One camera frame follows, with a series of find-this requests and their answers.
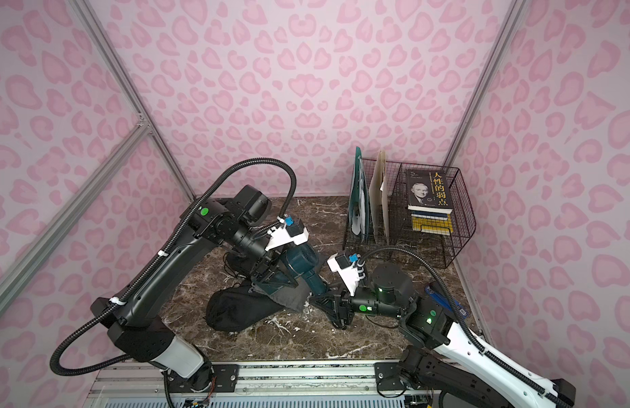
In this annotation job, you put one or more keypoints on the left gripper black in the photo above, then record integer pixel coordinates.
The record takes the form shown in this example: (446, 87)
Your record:
(269, 263)

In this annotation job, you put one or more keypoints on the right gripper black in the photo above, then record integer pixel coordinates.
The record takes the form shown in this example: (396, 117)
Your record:
(343, 303)

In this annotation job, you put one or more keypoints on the grey hair dryer pouch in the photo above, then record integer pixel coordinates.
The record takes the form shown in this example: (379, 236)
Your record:
(287, 297)

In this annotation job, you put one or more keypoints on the dark green hair dryer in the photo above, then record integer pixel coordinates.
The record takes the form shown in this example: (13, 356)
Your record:
(303, 264)

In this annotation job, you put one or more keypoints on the black pouch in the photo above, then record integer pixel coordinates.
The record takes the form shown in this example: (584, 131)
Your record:
(236, 308)
(239, 267)

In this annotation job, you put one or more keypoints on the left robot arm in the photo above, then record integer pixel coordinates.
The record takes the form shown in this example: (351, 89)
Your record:
(133, 316)

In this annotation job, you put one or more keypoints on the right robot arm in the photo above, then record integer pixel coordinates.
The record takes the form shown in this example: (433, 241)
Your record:
(444, 353)

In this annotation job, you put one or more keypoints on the green file folder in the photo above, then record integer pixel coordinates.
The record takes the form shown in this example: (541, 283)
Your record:
(359, 211)

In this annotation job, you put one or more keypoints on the yellow striped book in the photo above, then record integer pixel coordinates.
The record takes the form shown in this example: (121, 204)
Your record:
(439, 225)

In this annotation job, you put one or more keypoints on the beige file folder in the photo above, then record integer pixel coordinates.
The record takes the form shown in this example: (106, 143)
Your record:
(378, 194)

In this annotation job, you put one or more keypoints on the black portrait book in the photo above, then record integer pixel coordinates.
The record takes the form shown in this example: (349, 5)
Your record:
(428, 191)

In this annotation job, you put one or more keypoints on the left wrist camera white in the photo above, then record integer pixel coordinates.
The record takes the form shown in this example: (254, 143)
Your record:
(289, 231)

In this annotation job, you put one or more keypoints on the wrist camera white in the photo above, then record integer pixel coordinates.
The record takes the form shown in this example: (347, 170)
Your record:
(348, 269)
(289, 231)

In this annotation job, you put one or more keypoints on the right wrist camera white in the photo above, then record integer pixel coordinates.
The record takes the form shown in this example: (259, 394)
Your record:
(348, 269)

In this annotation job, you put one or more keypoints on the black wire file rack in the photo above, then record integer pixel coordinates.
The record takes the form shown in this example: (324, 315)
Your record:
(439, 250)

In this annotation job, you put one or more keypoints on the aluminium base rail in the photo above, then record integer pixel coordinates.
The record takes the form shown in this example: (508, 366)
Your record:
(283, 383)

